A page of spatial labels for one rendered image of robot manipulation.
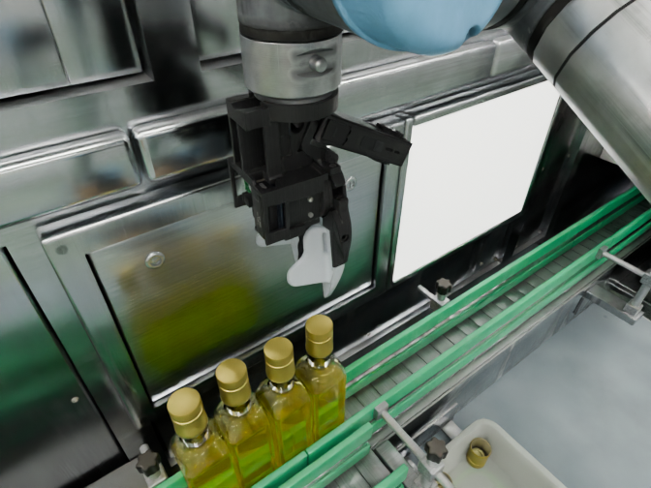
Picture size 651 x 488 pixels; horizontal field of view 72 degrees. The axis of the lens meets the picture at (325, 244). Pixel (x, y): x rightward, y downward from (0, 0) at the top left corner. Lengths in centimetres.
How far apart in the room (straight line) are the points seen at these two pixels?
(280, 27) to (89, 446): 64
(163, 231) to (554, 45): 40
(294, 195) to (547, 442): 78
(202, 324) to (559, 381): 78
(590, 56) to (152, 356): 56
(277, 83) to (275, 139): 5
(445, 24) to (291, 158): 19
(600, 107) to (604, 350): 97
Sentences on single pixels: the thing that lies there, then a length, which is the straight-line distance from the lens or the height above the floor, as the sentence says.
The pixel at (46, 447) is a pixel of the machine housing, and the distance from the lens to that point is 76.
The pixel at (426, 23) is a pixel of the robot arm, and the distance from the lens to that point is 22.
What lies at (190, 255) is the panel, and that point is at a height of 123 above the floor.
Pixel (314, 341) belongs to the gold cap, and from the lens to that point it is 55.
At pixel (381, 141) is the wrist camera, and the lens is 41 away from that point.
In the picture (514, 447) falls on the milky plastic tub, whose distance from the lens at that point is 88.
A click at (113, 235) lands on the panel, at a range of 50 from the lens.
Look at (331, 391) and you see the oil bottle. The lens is 62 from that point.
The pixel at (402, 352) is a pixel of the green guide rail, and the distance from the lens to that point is 85.
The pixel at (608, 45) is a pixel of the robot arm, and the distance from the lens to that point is 29.
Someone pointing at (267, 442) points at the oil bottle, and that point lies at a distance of 62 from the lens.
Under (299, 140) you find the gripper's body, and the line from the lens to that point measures 37.
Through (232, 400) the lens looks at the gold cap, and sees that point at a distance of 54.
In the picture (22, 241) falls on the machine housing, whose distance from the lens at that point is 52.
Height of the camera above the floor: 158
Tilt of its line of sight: 39 degrees down
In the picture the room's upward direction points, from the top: straight up
